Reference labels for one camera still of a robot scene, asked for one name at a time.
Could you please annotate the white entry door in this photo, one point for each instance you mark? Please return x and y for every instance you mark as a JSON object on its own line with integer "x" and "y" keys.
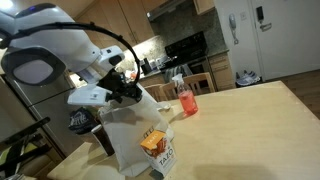
{"x": 288, "y": 33}

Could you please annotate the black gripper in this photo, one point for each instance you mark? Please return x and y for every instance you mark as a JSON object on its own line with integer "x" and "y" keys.
{"x": 117, "y": 87}

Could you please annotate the pink liquid spray bottle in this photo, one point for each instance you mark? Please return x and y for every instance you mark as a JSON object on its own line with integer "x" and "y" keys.
{"x": 185, "y": 95}

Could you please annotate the dark brown tumbler cup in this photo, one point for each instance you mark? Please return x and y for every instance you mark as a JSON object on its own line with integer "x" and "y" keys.
{"x": 102, "y": 138}

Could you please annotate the dark blue snack bag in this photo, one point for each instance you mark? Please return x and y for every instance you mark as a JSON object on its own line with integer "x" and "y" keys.
{"x": 82, "y": 121}

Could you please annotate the white canvas tote bag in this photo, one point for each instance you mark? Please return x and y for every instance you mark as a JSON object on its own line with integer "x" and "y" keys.
{"x": 127, "y": 124}

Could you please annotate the orange white Tazo tea carton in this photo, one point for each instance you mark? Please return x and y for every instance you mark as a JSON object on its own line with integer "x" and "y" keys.
{"x": 159, "y": 152}

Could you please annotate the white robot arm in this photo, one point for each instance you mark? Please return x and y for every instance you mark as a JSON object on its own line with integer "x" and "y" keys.
{"x": 42, "y": 42}

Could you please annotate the wooden dining chair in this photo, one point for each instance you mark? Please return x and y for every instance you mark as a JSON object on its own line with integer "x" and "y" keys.
{"x": 156, "y": 92}
{"x": 198, "y": 84}

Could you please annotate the black kitchen stove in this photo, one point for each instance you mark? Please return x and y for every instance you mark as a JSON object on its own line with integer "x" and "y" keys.
{"x": 188, "y": 56}

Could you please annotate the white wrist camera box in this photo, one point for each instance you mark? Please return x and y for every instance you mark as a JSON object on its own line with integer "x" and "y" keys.
{"x": 89, "y": 95}

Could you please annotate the wooden drawer cabinet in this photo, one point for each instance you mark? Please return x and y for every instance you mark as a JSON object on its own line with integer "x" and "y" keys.
{"x": 222, "y": 72}

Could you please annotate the stainless steel refrigerator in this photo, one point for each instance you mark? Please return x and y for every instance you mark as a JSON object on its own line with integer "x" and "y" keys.
{"x": 50, "y": 101}

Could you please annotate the wooden upper cabinets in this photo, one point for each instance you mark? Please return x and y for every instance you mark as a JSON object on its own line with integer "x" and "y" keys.
{"x": 123, "y": 17}

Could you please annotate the pair of sneakers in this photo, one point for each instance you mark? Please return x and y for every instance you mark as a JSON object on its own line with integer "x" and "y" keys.
{"x": 248, "y": 78}

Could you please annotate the black equipment stand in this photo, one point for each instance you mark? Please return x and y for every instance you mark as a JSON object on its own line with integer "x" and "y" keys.
{"x": 16, "y": 145}

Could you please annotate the white wall phone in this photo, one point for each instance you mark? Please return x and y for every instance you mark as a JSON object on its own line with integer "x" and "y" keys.
{"x": 232, "y": 24}

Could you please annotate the range hood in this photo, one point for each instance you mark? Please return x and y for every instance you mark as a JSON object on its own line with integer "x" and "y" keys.
{"x": 156, "y": 8}

